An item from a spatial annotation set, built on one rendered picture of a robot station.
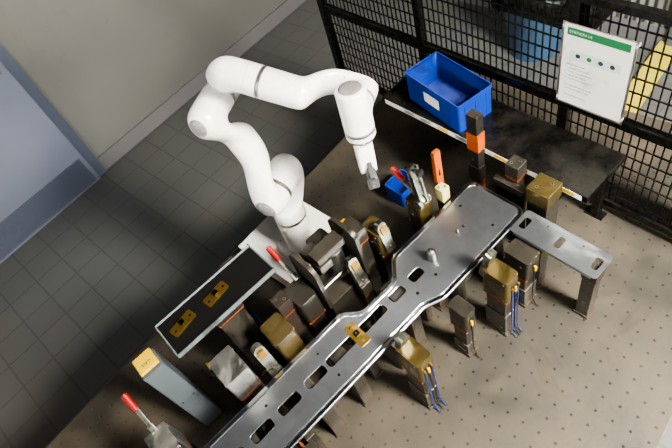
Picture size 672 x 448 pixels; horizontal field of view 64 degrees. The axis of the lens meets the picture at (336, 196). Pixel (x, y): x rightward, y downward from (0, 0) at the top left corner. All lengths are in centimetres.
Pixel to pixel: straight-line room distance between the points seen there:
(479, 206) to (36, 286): 293
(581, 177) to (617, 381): 63
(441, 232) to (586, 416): 69
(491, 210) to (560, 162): 28
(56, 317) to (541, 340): 277
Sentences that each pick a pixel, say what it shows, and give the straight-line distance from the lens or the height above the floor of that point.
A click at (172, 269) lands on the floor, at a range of 342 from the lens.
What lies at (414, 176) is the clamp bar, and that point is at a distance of 173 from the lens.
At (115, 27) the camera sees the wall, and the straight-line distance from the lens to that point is 411.
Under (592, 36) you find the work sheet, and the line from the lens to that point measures 177.
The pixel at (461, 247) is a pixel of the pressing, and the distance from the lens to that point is 176.
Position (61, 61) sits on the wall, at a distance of 399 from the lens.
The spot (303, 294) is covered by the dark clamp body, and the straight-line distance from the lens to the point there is 167.
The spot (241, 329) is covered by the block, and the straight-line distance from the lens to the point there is 179.
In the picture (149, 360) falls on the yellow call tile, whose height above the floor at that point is 116.
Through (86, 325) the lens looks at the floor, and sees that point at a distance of 353.
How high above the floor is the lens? 247
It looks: 48 degrees down
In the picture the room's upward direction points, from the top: 21 degrees counter-clockwise
